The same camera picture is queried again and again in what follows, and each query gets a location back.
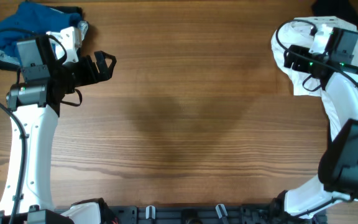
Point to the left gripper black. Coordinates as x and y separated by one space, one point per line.
105 73

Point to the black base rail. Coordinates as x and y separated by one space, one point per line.
219 214

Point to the white t-shirt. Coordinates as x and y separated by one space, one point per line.
339 92

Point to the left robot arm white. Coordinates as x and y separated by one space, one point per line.
34 108

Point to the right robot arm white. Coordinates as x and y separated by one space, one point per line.
336 180

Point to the light denim garment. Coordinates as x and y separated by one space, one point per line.
82 26

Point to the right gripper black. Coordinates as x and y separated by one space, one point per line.
291 56

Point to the blue polo shirt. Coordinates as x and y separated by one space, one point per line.
26 25

